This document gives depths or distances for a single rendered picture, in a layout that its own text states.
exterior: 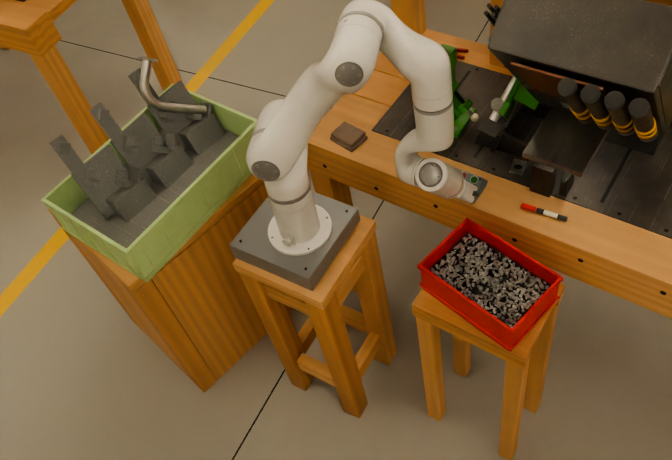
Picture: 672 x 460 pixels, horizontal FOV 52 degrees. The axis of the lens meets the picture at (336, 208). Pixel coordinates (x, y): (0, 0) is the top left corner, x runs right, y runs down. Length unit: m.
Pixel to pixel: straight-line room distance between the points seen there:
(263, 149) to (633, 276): 1.02
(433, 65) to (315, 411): 1.63
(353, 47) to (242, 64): 2.76
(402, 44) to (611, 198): 0.87
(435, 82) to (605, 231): 0.74
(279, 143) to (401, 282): 1.44
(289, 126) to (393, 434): 1.40
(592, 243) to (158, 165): 1.36
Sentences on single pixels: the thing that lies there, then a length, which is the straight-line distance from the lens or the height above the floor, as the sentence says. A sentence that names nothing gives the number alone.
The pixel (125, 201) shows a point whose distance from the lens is 2.31.
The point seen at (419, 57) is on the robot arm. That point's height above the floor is 1.56.
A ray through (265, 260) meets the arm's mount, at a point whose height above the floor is 0.91.
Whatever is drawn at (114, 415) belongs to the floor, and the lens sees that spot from 3.00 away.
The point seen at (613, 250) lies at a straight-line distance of 1.97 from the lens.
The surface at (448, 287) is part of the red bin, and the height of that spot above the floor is 0.92.
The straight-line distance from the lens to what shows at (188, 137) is 2.40.
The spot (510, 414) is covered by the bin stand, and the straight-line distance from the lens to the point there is 2.26.
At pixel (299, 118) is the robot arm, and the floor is 1.40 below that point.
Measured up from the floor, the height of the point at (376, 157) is 0.90.
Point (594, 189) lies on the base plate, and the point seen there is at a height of 0.90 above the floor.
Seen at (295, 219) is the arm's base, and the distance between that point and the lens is 1.89.
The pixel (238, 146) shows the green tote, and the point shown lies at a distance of 2.27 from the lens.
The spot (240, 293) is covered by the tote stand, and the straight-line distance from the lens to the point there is 2.64.
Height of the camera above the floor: 2.48
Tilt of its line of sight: 50 degrees down
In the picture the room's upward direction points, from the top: 14 degrees counter-clockwise
